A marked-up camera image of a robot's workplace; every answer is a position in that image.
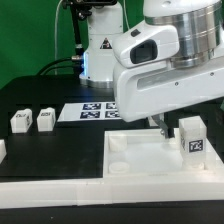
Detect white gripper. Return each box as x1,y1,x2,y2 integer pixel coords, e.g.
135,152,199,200
113,58,224,139

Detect white square tabletop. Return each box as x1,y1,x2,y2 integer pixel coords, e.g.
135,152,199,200
103,128,217,178

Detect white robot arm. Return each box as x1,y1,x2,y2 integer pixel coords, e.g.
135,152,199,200
80,0,224,138

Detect white marker sheet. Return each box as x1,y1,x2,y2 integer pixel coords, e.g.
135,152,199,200
58,102,120,122

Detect white U-shaped fence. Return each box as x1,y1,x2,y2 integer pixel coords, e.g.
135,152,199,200
0,131,224,210

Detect black cables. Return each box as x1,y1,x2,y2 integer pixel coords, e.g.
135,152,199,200
36,56,84,77

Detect black camera stand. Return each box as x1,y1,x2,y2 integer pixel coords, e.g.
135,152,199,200
62,0,91,56

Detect white cable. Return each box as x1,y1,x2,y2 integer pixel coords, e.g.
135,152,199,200
54,0,64,76

